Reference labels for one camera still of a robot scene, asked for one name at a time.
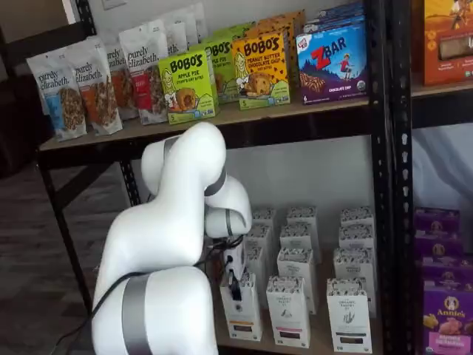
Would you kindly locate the orange label granola bag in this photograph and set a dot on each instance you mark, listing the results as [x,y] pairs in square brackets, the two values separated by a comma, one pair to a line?
[123,88]
[99,96]

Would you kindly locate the white granola bag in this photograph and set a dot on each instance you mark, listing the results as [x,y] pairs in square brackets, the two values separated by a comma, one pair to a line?
[174,33]
[196,22]

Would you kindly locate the yellow Bobo's peanut butter box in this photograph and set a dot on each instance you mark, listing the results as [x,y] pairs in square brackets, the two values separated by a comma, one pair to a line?
[300,44]
[290,63]
[260,70]

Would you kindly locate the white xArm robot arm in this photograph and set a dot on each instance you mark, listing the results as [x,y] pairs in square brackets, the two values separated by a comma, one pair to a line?
[166,222]

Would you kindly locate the red label granola bag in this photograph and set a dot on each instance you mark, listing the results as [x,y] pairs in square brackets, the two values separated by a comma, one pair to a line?
[146,85]

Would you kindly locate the green Bobo's apple pie box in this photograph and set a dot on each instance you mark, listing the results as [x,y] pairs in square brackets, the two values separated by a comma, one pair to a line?
[223,70]
[186,88]

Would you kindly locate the dark brown furniture piece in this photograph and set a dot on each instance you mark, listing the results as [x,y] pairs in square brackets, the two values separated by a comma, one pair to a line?
[18,129]

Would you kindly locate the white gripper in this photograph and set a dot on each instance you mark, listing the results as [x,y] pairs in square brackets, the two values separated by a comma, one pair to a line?
[234,259]

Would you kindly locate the orange snack box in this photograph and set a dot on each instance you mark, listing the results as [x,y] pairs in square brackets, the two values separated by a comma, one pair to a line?
[447,44]

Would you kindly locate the white box black strip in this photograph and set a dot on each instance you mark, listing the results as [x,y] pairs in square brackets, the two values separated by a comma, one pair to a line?
[349,318]
[356,216]
[356,236]
[354,264]

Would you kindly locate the blue Zbar box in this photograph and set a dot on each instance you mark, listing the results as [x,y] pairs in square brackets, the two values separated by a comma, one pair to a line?
[332,25]
[340,10]
[332,66]

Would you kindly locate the purple Annie's box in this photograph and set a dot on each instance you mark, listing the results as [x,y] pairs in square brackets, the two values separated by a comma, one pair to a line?
[438,244]
[449,321]
[436,220]
[447,273]

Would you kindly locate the white box yellow strip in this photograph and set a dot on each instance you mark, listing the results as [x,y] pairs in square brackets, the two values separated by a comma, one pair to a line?
[256,263]
[240,314]
[261,236]
[264,216]

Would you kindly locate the white wall switch plate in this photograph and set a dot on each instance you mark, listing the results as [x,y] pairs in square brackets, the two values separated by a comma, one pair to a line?
[114,3]

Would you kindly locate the blue label granola bag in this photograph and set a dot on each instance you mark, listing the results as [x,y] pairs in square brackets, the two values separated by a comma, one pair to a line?
[59,100]

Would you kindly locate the white box pink strip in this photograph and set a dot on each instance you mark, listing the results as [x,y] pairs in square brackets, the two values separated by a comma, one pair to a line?
[297,262]
[299,234]
[288,314]
[301,215]

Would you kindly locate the black metal shelf rack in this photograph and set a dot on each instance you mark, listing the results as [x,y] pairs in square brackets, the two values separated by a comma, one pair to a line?
[378,185]
[403,185]

